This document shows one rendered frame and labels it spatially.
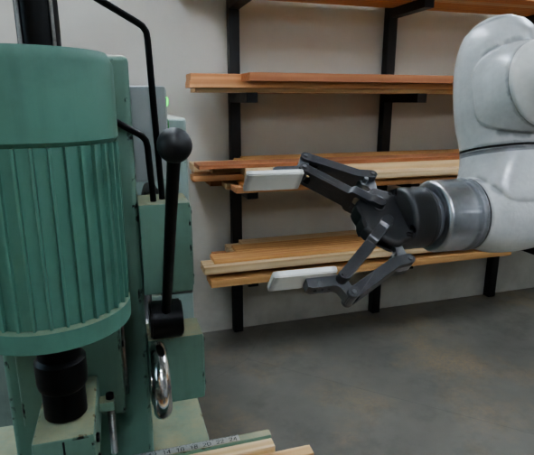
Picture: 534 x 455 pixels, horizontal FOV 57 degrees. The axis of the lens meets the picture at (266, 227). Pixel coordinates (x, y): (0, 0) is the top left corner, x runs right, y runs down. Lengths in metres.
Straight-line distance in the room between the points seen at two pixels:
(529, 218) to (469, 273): 3.38
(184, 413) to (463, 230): 0.75
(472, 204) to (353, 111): 2.66
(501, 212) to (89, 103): 0.47
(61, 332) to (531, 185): 0.55
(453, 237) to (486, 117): 0.15
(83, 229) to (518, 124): 0.50
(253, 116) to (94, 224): 2.50
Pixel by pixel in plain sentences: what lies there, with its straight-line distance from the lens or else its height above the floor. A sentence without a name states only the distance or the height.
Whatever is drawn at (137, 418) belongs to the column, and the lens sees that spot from 0.94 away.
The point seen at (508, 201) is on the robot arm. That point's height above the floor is 1.34.
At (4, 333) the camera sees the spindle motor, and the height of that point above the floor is 1.22.
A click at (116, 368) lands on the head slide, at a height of 1.08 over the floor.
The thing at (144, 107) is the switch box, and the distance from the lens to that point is 0.86.
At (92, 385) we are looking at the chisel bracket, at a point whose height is 1.07.
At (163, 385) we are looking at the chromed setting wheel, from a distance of 0.78.
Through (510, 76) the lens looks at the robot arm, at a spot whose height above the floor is 1.48.
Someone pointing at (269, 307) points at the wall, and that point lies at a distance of 3.31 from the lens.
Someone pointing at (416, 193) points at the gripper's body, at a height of 1.35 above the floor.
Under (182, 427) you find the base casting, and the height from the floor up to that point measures 0.80.
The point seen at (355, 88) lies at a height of 1.52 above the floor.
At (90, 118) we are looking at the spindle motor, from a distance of 0.53.
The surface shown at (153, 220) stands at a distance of 0.78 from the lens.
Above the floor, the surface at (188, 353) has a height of 1.05.
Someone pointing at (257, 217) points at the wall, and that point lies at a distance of 3.08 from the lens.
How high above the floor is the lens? 1.45
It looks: 14 degrees down
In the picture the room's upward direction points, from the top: straight up
